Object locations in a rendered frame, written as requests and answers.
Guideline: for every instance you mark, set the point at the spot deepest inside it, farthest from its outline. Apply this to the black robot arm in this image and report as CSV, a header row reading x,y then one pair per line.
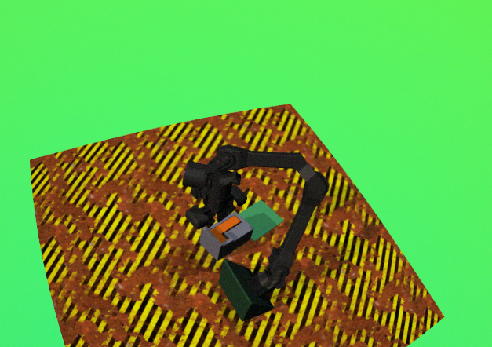
x,y
229,157

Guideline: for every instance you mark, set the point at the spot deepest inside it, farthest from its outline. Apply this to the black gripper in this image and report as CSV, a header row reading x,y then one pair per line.
x,y
200,217

